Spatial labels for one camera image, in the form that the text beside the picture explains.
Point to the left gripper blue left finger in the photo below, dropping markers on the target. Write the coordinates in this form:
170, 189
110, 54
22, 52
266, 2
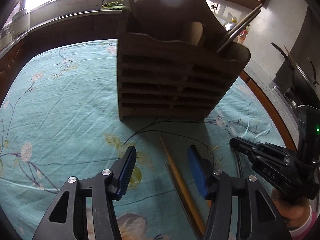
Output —
122, 171

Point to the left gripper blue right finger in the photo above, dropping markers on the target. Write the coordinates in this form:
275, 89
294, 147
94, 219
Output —
201, 169

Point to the dark metal chopstick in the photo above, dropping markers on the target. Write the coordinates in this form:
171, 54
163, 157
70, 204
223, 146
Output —
183, 202

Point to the steel spoon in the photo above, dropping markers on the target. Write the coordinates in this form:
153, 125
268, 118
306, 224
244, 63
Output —
192, 33

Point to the person's right hand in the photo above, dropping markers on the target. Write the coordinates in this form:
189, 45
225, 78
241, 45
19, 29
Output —
295, 212

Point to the gas stove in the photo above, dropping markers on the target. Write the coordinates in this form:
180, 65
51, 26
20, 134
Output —
290, 98

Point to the teal floral tablecloth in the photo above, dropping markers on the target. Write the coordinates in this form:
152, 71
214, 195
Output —
60, 119

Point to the black wok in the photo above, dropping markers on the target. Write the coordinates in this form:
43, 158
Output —
301, 84

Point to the wooden utensil holder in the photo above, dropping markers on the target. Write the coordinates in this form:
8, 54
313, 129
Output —
159, 75

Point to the green vegetable basket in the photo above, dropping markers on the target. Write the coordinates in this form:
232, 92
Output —
115, 5

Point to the white electric pot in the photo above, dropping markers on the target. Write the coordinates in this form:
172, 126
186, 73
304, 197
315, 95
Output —
20, 22

